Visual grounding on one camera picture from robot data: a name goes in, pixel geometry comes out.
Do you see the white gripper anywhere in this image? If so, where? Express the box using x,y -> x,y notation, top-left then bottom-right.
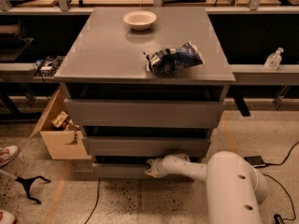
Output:
144,154 -> 190,177

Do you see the grey bottom drawer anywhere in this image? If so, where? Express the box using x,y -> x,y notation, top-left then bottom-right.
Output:
92,160 -> 202,180

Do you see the grey drawer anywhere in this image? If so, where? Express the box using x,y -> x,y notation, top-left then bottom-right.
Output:
82,136 -> 210,158
64,99 -> 223,128
92,160 -> 202,180

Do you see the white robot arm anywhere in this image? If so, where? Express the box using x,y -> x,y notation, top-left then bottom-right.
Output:
145,151 -> 269,224

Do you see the grey middle drawer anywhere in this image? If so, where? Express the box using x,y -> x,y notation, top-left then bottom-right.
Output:
82,136 -> 210,158

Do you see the grey drawer cabinet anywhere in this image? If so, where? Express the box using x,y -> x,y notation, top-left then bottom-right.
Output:
55,7 -> 235,166

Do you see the grey top drawer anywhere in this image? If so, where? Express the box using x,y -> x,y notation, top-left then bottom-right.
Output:
64,99 -> 223,128

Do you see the cardboard box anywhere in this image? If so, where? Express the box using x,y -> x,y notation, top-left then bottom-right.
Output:
30,88 -> 91,160

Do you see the black foot pedal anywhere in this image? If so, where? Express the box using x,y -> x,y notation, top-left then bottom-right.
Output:
244,156 -> 266,168

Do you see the small box in carton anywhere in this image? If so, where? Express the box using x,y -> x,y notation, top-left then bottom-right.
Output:
51,111 -> 69,128

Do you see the blue crumpled chip bag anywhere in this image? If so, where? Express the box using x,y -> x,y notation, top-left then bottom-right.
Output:
146,42 -> 204,75

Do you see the black patterned notebook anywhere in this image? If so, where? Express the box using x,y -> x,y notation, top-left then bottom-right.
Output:
35,56 -> 64,78

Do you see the upper white red sneaker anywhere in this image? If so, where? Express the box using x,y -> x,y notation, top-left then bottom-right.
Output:
0,146 -> 20,167

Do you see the white red sneaker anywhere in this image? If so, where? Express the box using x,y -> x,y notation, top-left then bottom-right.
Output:
0,146 -> 20,167
0,210 -> 16,224

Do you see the white bowl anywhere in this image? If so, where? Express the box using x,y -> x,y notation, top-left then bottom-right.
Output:
123,10 -> 157,31

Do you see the lower white red sneaker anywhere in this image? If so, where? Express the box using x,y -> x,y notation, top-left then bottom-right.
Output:
0,210 -> 16,224

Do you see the hand sanitizer bottle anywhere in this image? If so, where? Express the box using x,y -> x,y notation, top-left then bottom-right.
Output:
264,48 -> 284,71

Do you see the grey workbench shelf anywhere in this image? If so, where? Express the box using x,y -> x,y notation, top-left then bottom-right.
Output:
0,5 -> 299,87

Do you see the black floor cable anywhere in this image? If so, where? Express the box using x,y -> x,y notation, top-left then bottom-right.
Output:
83,176 -> 102,224

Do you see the black pedal cable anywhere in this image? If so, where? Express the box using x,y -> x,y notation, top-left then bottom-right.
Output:
261,141 -> 299,224

